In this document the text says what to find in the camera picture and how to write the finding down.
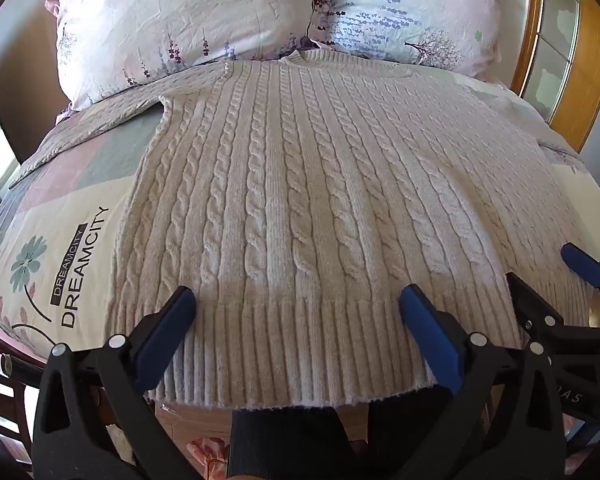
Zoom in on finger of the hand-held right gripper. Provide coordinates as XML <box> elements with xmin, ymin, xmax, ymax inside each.
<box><xmin>505</xmin><ymin>272</ymin><xmax>563</xmax><ymax>334</ymax></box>
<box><xmin>561</xmin><ymin>242</ymin><xmax>600</xmax><ymax>290</ymax></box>

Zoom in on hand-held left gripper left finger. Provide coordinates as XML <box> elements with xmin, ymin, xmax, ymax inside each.
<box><xmin>32</xmin><ymin>285</ymin><xmax>198</xmax><ymax>480</ymax></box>

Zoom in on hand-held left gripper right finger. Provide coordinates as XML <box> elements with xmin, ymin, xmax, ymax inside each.
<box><xmin>399</xmin><ymin>283</ymin><xmax>568</xmax><ymax>480</ymax></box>

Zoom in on cream cable-knit sweater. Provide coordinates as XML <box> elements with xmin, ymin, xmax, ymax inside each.
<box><xmin>9</xmin><ymin>48</ymin><xmax>594</xmax><ymax>409</ymax></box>

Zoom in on wooden headboard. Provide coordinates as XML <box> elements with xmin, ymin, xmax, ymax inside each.
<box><xmin>509</xmin><ymin>0</ymin><xmax>600</xmax><ymax>155</ymax></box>

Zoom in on dark wooden bed frame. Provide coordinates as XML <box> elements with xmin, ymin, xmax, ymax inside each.
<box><xmin>0</xmin><ymin>320</ymin><xmax>48</xmax><ymax>480</ymax></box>

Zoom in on person's dark trouser legs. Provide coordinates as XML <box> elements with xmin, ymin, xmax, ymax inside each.
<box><xmin>227</xmin><ymin>391</ymin><xmax>496</xmax><ymax>480</ymax></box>

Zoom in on printed patchwork bed sheet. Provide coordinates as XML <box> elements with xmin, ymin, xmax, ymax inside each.
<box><xmin>0</xmin><ymin>67</ymin><xmax>600</xmax><ymax>363</ymax></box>

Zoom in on pink floral cloth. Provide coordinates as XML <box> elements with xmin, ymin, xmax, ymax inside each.
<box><xmin>186</xmin><ymin>434</ymin><xmax>232</xmax><ymax>480</ymax></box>

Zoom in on pale blue floral pillow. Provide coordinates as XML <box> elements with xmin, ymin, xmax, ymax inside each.
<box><xmin>307</xmin><ymin>0</ymin><xmax>517</xmax><ymax>82</ymax></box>

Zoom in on pink floral pillow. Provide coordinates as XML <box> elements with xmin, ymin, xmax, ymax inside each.
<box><xmin>44</xmin><ymin>0</ymin><xmax>315</xmax><ymax>112</ymax></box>

